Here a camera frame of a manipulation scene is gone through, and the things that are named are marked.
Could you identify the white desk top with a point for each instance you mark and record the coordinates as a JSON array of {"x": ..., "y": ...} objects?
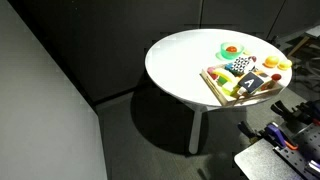
[{"x": 314, "y": 31}]

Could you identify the yellow toy lemon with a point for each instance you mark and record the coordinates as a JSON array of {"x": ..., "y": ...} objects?
[{"x": 285, "y": 64}]

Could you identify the white table pedestal leg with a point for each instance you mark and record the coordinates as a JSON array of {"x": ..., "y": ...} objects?
[{"x": 195, "y": 130}]

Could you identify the wooden furniture leg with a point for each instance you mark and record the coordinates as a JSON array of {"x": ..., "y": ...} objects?
[{"x": 298, "y": 46}]

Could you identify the pink toy block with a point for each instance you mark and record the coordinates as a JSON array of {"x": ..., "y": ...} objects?
[{"x": 211, "y": 70}]

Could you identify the small pale yellow toy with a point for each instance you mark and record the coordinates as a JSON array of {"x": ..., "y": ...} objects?
[{"x": 247, "y": 52}]

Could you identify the toy orange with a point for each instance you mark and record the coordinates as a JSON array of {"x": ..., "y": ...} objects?
[{"x": 271, "y": 61}]

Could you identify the perforated metal breadboard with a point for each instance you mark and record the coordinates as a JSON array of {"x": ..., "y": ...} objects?
[{"x": 300, "y": 160}]

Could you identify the red toy strawberry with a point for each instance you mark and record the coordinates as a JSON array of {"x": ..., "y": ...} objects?
[{"x": 276, "y": 77}]

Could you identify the green translucent bowl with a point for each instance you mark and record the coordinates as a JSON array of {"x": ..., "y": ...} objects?
[{"x": 225, "y": 53}]

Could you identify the pale green toy block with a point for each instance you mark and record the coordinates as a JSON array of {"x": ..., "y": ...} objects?
[{"x": 229, "y": 88}]

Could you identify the yellow toy cylinder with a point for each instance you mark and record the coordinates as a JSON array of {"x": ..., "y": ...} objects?
[{"x": 224, "y": 74}]

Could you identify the grey partition panel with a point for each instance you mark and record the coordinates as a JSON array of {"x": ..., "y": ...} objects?
[{"x": 40, "y": 116}]

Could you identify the wooden toy tray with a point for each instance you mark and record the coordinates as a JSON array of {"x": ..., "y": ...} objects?
[{"x": 218, "y": 94}]

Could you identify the red toy tomato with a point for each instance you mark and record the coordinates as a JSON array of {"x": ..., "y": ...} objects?
[{"x": 231, "y": 49}]

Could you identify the purple clamp with orange trigger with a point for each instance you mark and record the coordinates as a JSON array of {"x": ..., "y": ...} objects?
[{"x": 276, "y": 133}]

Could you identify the toy cube with white A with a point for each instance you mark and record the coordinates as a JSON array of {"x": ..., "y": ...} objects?
[{"x": 250, "y": 83}]

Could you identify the blue toy block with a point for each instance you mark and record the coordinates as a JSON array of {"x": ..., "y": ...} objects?
[{"x": 228, "y": 66}]

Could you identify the black spring clamp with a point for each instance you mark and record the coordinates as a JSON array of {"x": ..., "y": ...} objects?
[
  {"x": 281, "y": 108},
  {"x": 248, "y": 129}
]

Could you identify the small white toy piece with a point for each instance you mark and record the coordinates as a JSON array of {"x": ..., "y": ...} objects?
[{"x": 241, "y": 91}]

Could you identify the flat metal plate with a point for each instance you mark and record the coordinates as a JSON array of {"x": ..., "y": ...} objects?
[{"x": 260, "y": 160}]

